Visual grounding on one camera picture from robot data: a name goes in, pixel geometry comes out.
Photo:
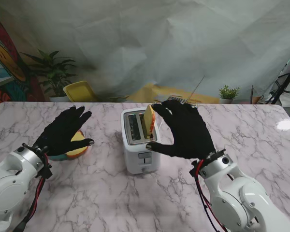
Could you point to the yellow desk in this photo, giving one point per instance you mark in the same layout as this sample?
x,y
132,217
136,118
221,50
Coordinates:
x,y
147,93

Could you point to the yellow plastic chair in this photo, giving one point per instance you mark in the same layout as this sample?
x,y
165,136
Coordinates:
x,y
79,91

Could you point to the large leafy potted plant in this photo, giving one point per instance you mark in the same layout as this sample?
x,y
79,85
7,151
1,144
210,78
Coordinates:
x,y
54,70

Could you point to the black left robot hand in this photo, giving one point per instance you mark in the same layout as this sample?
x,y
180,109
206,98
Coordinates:
x,y
60,135

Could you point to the white two-slot toaster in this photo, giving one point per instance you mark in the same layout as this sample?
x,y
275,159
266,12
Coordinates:
x,y
142,166

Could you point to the black tripod stand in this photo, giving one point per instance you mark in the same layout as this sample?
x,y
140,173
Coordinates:
x,y
288,77

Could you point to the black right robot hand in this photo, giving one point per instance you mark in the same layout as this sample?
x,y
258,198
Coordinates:
x,y
191,135

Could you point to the silver open laptop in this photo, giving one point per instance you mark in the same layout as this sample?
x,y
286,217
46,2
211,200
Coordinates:
x,y
176,97

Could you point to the toy toast slice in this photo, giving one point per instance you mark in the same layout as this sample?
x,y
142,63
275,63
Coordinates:
x,y
78,137
148,120

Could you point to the colourful mural banner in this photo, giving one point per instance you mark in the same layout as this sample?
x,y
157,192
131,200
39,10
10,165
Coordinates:
x,y
4,60

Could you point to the small green potted plant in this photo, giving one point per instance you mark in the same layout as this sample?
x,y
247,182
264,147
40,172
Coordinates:
x,y
228,93

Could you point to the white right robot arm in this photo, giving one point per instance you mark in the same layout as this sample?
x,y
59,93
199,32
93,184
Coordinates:
x,y
236,198

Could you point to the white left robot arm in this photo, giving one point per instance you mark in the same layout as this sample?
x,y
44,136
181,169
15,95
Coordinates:
x,y
7,183

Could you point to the white backdrop sheet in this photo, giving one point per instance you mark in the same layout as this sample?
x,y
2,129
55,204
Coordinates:
x,y
159,36

